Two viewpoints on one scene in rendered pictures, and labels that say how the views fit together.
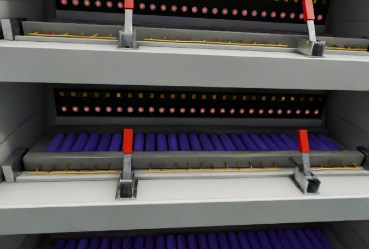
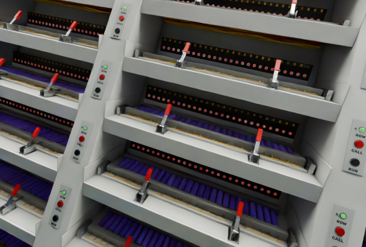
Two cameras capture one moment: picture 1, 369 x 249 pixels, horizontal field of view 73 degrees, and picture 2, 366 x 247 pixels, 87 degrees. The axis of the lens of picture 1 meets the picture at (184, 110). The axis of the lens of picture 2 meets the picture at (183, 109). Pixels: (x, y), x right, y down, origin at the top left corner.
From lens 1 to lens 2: 25 cm
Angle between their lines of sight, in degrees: 21
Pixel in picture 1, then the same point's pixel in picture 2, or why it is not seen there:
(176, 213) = (178, 148)
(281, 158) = (248, 145)
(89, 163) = (150, 118)
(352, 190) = (282, 171)
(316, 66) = (271, 93)
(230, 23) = (244, 70)
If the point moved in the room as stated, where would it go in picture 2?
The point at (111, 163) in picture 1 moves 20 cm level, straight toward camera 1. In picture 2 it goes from (159, 120) to (144, 118)
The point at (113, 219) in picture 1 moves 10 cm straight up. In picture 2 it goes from (151, 140) to (160, 107)
